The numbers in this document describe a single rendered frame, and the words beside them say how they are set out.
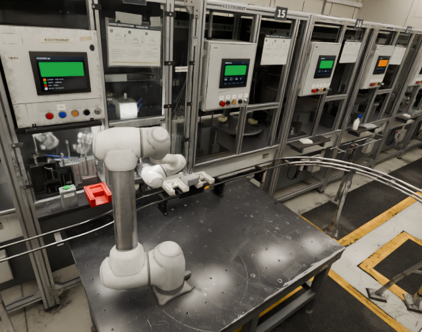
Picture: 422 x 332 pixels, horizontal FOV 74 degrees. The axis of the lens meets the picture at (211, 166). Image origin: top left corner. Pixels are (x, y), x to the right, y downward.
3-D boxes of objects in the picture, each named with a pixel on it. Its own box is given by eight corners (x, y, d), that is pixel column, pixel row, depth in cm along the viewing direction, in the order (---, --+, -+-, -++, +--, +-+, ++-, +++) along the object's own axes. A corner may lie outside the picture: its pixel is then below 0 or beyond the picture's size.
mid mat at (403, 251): (420, 312, 224) (421, 311, 224) (356, 266, 263) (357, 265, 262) (461, 263, 279) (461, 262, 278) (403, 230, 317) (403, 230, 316)
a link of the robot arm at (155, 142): (167, 136, 135) (138, 136, 131) (172, 118, 119) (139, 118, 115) (170, 161, 132) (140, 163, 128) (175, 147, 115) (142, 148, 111)
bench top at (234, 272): (122, 401, 105) (122, 396, 103) (64, 232, 179) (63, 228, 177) (344, 252, 186) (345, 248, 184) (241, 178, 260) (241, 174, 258)
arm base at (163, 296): (198, 287, 147) (200, 280, 145) (160, 307, 135) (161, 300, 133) (181, 263, 160) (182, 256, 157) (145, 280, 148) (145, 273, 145)
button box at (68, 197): (63, 209, 157) (60, 192, 151) (60, 202, 162) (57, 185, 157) (78, 205, 161) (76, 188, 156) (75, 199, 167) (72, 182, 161)
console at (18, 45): (18, 130, 136) (-8, 25, 114) (14, 112, 156) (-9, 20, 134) (106, 120, 159) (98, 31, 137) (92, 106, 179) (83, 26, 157)
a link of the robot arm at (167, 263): (187, 288, 139) (190, 256, 129) (150, 295, 134) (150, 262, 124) (181, 263, 153) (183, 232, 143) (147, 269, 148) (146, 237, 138)
